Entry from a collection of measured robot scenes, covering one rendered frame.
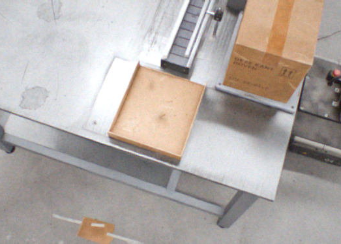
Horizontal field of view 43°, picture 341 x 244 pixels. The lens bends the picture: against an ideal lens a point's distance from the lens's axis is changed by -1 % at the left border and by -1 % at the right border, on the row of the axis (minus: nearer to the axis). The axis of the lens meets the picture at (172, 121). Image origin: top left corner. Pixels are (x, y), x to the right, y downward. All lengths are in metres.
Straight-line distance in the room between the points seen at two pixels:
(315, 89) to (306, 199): 0.59
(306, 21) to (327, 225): 1.28
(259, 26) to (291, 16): 0.11
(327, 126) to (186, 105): 0.99
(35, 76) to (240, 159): 0.79
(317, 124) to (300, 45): 0.97
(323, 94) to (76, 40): 1.31
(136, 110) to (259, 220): 1.06
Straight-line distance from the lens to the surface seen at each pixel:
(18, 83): 1.65
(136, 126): 1.51
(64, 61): 1.66
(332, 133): 2.32
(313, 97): 2.35
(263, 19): 1.42
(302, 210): 2.41
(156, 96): 1.56
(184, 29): 1.65
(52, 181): 2.37
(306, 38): 1.42
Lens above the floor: 2.23
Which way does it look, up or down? 67 degrees down
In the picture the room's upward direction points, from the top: 7 degrees clockwise
